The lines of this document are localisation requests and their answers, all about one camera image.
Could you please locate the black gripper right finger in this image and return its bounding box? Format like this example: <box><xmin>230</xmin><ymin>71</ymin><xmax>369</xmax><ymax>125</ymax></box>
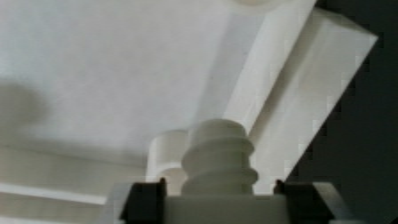
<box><xmin>273</xmin><ymin>180</ymin><xmax>355</xmax><ymax>224</ymax></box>

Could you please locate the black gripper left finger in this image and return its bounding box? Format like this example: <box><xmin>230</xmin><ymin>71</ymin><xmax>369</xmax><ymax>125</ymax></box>
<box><xmin>104</xmin><ymin>179</ymin><xmax>166</xmax><ymax>224</ymax></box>

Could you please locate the white leg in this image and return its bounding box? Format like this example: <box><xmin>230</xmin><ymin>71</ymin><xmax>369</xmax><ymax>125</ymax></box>
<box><xmin>163</xmin><ymin>119</ymin><xmax>289</xmax><ymax>224</ymax></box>

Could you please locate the white square tabletop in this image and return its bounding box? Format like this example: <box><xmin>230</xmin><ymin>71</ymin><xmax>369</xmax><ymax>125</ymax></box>
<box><xmin>0</xmin><ymin>0</ymin><xmax>316</xmax><ymax>224</ymax></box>

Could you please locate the white obstacle fence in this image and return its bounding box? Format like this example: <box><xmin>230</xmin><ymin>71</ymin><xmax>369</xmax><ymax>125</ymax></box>
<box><xmin>250</xmin><ymin>9</ymin><xmax>376</xmax><ymax>194</ymax></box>

